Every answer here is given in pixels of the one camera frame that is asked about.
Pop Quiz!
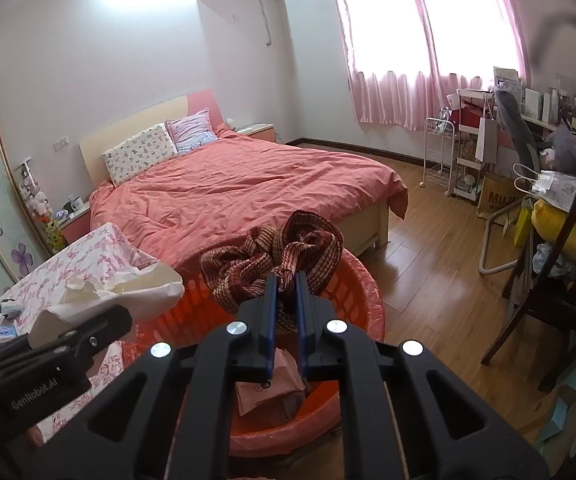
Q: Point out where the grey plush toy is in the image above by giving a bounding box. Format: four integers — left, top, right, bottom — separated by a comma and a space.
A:
538, 125, 576, 178

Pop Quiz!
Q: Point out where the plush toy holder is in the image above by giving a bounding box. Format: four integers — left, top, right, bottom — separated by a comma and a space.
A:
13, 157, 54, 221

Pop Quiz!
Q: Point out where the dark wooden chair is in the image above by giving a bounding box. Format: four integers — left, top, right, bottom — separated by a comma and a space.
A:
480, 87, 576, 393

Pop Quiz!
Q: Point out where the grey office chair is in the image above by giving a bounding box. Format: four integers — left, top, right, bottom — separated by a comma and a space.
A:
478, 85, 543, 276

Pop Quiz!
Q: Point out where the wooden bed base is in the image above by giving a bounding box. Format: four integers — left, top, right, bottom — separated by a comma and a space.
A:
340, 199, 391, 257

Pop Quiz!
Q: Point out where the wooden bed headboard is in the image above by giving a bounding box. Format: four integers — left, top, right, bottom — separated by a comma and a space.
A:
79, 89, 226, 186

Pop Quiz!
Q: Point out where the white wire cart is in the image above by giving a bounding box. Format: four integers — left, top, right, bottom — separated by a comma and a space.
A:
423, 116, 456, 196

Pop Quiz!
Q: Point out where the yellow cushion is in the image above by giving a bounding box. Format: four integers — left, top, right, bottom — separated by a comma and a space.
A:
530, 200, 576, 261

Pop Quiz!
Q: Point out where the white flat paper bag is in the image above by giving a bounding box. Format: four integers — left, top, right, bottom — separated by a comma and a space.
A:
475, 116, 498, 163

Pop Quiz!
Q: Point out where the white gift bag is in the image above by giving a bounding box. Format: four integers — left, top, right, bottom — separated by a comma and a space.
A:
512, 162, 561, 196

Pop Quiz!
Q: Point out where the brown paper bag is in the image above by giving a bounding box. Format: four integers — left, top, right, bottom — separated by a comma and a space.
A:
478, 172, 518, 221

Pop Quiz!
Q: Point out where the pink paper bag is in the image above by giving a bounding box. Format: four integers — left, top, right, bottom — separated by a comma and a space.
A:
235, 347, 309, 418

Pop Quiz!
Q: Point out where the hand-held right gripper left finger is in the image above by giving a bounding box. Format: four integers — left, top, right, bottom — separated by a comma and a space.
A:
28, 272, 279, 480

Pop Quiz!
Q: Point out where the bed with pink duvet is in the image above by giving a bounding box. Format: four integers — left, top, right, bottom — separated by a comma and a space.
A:
89, 127, 409, 271

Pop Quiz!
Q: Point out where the orange plastic laundry basket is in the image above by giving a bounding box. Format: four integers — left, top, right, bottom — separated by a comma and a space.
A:
123, 245, 387, 459

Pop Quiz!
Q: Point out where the yellow plush toy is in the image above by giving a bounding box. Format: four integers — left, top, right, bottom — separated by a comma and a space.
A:
43, 217, 67, 254

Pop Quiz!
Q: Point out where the pink floral tablecloth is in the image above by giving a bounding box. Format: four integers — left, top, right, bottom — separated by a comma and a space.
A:
0, 222, 169, 441

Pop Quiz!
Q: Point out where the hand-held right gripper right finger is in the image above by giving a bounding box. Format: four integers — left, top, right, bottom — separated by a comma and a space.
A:
295, 270, 551, 480

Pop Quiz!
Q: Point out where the pink curtain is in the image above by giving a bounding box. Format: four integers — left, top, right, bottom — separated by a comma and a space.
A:
323, 0, 451, 131
408, 0, 536, 96

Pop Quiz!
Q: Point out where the pink striped pillow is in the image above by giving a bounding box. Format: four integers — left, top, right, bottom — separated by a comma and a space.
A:
164, 108, 219, 155

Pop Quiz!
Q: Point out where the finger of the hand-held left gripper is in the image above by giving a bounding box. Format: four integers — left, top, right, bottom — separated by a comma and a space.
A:
0, 305, 135, 367

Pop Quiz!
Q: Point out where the pink nightstand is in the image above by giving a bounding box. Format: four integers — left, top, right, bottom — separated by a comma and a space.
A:
235, 122, 276, 144
60, 202, 94, 246

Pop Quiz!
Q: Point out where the brown woven cloth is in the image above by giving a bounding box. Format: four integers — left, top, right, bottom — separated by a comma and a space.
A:
199, 210, 345, 333

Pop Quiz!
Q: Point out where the floral pillow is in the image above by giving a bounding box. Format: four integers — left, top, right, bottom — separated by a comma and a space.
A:
102, 123, 179, 186

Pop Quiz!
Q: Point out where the white rolling cart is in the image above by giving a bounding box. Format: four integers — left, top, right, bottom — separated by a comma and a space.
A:
450, 87, 498, 201

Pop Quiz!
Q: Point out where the white paper bag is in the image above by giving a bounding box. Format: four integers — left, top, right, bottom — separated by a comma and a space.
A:
30, 260, 186, 349
475, 116, 498, 163

